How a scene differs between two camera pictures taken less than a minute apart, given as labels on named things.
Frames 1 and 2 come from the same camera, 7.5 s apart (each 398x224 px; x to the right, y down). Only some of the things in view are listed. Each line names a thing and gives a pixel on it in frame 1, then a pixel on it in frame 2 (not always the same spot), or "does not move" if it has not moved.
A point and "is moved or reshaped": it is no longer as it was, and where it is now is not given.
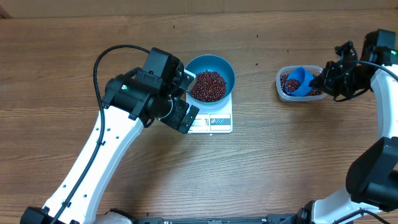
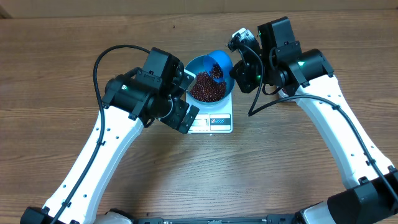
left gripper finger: x=189 y=119 does not move
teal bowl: x=215 y=63 does not move
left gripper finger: x=187 y=78 does not move
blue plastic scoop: x=304 y=78 is moved or reshaped
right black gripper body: x=341 y=82 -> x=249 y=81
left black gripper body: x=172 y=113 does not move
